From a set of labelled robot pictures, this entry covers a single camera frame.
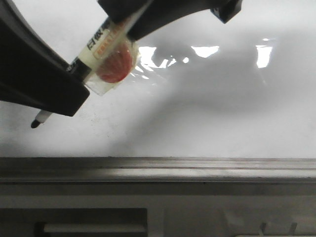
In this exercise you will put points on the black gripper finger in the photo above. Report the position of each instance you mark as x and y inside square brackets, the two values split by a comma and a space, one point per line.
[162, 12]
[31, 73]

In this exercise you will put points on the white whiteboard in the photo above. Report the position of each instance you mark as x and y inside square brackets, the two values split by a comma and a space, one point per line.
[244, 89]

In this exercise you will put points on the black and white whiteboard marker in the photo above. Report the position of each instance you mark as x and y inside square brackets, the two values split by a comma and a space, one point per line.
[103, 42]

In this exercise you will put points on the grey metal whiteboard tray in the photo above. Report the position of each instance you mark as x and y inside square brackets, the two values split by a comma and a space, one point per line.
[146, 169]

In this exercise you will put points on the red magnet taped to marker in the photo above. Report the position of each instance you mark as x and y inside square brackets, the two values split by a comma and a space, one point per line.
[114, 68]

